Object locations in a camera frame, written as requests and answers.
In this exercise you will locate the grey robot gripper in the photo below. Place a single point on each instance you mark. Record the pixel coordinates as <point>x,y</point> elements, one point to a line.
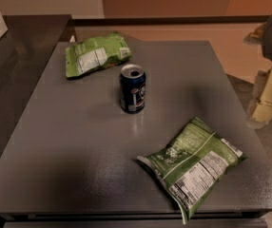
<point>259,113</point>

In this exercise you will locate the dark green chip bag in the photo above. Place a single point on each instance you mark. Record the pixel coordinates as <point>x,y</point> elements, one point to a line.
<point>191,165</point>

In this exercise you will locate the blue pepsi can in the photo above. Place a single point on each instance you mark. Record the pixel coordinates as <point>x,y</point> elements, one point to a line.
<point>132,88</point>

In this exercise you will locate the light green chip bag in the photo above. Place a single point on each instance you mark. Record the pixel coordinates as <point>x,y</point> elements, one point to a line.
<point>96,53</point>

